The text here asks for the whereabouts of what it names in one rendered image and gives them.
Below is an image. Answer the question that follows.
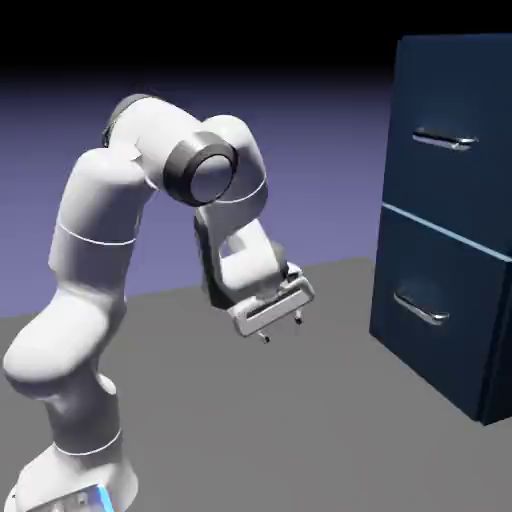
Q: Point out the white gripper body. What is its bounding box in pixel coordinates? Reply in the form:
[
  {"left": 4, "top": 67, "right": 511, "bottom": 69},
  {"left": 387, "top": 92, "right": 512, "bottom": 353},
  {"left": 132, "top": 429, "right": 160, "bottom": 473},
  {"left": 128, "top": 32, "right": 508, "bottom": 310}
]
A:
[{"left": 230, "top": 274, "right": 316, "bottom": 338}]

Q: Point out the short dark blue drawer front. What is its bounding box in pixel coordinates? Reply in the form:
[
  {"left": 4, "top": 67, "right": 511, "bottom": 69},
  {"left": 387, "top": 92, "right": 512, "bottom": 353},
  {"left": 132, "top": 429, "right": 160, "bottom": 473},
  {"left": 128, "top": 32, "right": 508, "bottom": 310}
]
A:
[{"left": 368, "top": 207, "right": 512, "bottom": 422}]

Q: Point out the dark blue cabinet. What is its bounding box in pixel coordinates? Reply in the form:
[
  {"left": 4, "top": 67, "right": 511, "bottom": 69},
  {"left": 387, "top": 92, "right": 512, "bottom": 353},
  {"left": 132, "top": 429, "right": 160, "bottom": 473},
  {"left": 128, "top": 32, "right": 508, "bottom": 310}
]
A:
[{"left": 368, "top": 33, "right": 512, "bottom": 427}]

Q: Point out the tall dark blue drawer front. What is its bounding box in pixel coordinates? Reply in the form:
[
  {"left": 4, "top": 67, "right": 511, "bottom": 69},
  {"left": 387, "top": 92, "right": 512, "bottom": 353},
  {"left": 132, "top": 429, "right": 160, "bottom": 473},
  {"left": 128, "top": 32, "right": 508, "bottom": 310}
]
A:
[{"left": 382, "top": 34, "right": 512, "bottom": 258}]

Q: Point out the curved silver drawer handle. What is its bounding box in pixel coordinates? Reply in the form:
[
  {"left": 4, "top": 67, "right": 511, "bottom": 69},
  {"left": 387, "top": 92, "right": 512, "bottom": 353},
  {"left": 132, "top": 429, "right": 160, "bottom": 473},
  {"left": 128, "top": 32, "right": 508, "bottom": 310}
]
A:
[{"left": 392, "top": 290, "right": 451, "bottom": 327}]

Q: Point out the straight silver drawer handle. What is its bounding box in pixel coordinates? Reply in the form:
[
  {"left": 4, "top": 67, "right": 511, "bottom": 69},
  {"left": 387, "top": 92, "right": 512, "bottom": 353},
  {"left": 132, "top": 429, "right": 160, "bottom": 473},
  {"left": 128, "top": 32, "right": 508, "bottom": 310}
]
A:
[{"left": 411, "top": 127, "right": 480, "bottom": 152}]

